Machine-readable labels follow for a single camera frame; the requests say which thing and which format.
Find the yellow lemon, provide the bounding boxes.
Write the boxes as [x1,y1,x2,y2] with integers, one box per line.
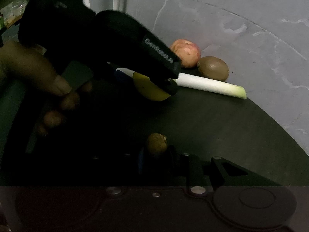
[132,72,171,102]

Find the person's left hand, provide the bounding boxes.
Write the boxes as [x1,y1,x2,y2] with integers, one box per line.
[0,41,94,127]

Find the longan far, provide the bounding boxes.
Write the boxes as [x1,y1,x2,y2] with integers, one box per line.
[149,133,167,152]

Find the white green leek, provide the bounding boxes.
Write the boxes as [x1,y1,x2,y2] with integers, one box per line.
[117,68,247,99]

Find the plain brown kiwi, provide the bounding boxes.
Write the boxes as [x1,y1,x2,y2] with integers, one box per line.
[197,56,229,82]

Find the red apple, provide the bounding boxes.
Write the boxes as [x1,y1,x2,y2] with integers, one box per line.
[170,39,201,68]

